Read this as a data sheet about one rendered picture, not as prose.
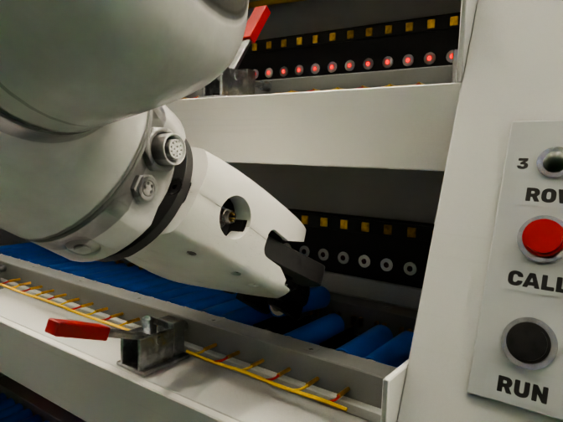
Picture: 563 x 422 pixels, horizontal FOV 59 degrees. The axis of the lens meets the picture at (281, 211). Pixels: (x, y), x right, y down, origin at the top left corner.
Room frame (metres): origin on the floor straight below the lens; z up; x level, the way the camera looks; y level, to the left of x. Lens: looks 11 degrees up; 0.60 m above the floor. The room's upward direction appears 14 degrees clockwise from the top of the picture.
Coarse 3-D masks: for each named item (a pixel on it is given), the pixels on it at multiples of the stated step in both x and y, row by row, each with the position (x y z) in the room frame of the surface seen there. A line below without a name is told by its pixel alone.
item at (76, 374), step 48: (0, 240) 0.67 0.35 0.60; (336, 288) 0.44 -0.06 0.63; (384, 288) 0.41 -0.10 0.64; (0, 336) 0.43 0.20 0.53; (48, 336) 0.39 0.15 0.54; (48, 384) 0.39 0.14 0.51; (96, 384) 0.35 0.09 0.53; (144, 384) 0.32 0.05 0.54; (192, 384) 0.32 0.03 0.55; (240, 384) 0.32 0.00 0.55; (384, 384) 0.21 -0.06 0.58
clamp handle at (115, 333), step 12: (48, 324) 0.29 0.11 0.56; (60, 324) 0.28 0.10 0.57; (72, 324) 0.29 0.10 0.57; (84, 324) 0.30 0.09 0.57; (96, 324) 0.31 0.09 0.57; (144, 324) 0.34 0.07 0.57; (60, 336) 0.29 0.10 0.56; (72, 336) 0.29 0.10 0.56; (84, 336) 0.30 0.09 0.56; (96, 336) 0.30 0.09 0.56; (108, 336) 0.31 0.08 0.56; (120, 336) 0.32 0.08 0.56; (132, 336) 0.33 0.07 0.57; (144, 336) 0.34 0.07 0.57
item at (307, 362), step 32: (0, 256) 0.55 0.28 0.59; (32, 288) 0.48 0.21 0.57; (64, 288) 0.46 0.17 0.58; (96, 288) 0.44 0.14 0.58; (96, 320) 0.41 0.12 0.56; (128, 320) 0.41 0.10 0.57; (192, 320) 0.36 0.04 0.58; (224, 320) 0.36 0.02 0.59; (192, 352) 0.34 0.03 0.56; (224, 352) 0.35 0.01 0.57; (256, 352) 0.33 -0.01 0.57; (288, 352) 0.31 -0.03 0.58; (320, 352) 0.31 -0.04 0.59; (320, 384) 0.30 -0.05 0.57; (352, 384) 0.29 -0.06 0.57
